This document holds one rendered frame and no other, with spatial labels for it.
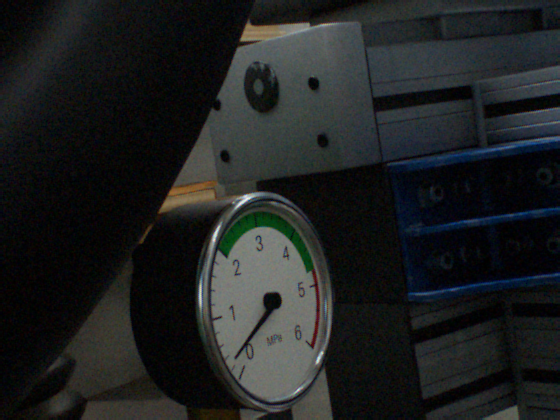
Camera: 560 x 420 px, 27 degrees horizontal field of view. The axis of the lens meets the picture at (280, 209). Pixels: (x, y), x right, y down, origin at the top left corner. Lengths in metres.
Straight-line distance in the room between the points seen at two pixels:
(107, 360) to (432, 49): 3.13
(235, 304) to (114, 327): 3.54
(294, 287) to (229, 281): 0.03
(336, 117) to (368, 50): 0.05
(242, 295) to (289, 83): 0.42
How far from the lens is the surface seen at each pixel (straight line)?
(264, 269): 0.33
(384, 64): 0.73
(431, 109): 0.76
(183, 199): 3.41
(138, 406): 0.42
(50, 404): 0.18
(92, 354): 3.78
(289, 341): 0.34
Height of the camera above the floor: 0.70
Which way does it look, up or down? 3 degrees down
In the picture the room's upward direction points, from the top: 9 degrees counter-clockwise
